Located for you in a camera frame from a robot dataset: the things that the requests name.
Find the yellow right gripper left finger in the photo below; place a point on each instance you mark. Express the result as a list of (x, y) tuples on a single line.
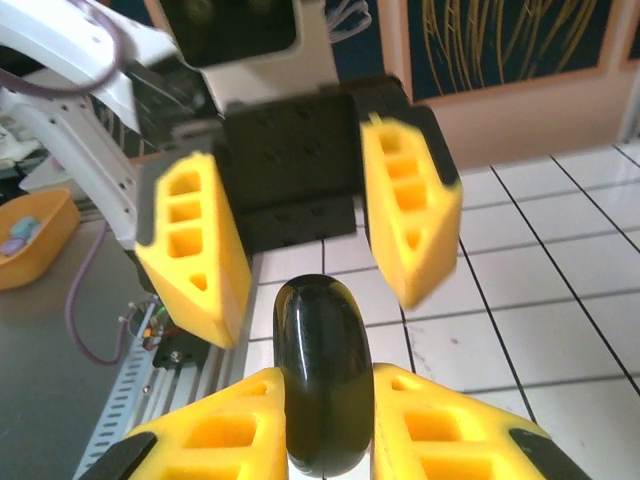
[(225, 435)]

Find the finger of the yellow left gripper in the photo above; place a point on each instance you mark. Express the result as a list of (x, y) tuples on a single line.
[(220, 280), (430, 240)]

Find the small teal object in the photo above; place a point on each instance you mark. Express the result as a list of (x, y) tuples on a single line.
[(24, 227)]

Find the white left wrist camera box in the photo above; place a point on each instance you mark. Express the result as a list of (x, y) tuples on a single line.
[(260, 75)]

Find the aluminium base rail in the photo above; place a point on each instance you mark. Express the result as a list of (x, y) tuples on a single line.
[(200, 395)]

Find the black earbud charging case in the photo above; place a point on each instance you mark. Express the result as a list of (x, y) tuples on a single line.
[(320, 375)]

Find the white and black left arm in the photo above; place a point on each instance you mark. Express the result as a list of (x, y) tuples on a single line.
[(95, 170)]

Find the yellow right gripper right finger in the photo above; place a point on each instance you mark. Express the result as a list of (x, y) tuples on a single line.
[(450, 440)]

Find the orange plastic bin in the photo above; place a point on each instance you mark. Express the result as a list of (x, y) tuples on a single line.
[(50, 240)]

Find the small lilac object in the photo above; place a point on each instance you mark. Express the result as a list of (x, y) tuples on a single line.
[(12, 246)]

